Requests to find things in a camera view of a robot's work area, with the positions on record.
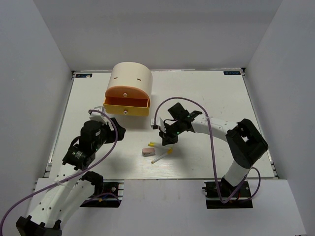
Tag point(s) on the yellow drawer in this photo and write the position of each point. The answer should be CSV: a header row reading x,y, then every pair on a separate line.
x,y
135,107

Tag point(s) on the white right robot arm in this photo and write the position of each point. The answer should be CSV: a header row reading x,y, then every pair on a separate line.
x,y
244,140

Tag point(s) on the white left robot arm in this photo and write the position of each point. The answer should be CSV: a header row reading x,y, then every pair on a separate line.
x,y
75,181

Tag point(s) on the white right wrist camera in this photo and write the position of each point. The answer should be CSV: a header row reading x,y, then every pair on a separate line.
x,y
157,123

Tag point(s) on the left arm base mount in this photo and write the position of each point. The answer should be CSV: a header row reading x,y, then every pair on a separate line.
x,y
108,195

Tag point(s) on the white marker yellow cap lower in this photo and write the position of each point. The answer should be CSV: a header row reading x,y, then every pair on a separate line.
x,y
161,156

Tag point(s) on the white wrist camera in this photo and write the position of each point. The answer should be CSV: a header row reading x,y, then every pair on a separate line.
x,y
157,123
97,114

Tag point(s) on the white marker yellow cap upper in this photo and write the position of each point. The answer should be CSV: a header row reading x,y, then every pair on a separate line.
x,y
155,145

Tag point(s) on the orange top drawer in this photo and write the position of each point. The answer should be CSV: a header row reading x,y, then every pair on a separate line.
x,y
132,92

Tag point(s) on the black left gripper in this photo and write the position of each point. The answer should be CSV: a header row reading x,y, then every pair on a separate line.
x,y
112,133

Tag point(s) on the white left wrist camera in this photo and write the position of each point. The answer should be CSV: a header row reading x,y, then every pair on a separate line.
x,y
97,114

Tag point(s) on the white marker yellow cap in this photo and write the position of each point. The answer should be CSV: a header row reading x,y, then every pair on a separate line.
x,y
161,156
155,145

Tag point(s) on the cream cylindrical drawer organizer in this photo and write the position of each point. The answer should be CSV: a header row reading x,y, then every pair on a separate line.
x,y
132,74

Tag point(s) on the pink correction tape dispenser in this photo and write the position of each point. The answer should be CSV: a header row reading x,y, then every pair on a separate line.
x,y
149,151

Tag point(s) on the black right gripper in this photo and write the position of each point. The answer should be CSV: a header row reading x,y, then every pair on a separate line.
x,y
168,138

